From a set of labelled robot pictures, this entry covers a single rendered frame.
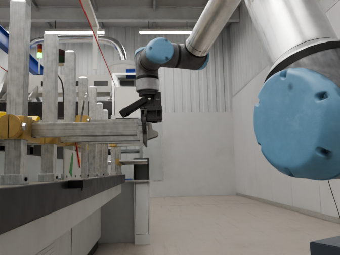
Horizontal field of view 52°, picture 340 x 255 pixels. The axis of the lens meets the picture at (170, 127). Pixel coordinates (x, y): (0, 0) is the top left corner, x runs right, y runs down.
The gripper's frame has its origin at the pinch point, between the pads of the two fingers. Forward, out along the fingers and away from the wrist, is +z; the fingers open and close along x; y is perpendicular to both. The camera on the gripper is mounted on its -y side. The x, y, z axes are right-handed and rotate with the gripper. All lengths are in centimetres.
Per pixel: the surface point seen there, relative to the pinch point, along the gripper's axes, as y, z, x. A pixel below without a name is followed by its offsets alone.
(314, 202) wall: 237, 65, 375
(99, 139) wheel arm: -12.8, 0.3, -26.6
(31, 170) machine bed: -48, 8, 16
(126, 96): -22, -70, 222
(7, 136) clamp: -27, 2, -59
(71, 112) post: -26.0, -12.3, -6.1
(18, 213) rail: -23, 18, -62
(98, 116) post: -27, -23, 69
